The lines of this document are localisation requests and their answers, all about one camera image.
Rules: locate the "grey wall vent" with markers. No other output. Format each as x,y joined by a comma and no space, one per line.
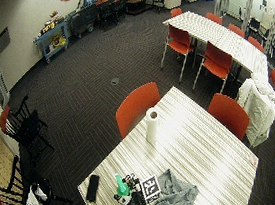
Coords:
3,39

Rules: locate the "grey cloth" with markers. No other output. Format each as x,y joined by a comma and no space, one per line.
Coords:
176,198

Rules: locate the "long striped table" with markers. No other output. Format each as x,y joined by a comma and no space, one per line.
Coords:
219,37

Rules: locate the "black equipment cart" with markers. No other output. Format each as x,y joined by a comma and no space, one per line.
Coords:
83,20

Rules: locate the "white paper towel roll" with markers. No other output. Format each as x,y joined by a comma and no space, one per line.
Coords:
151,126

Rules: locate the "black phone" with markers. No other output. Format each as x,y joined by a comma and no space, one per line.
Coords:
92,187

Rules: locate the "black slatted chair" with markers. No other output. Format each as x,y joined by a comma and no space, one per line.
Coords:
19,188
27,126

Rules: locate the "white marker cube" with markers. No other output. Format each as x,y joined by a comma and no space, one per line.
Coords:
151,186

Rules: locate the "round floor outlet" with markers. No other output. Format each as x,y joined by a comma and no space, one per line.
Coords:
114,81

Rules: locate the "blue utility cart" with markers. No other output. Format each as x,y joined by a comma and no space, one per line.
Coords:
52,40

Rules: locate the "white jacket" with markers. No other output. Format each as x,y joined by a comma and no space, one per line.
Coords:
259,107

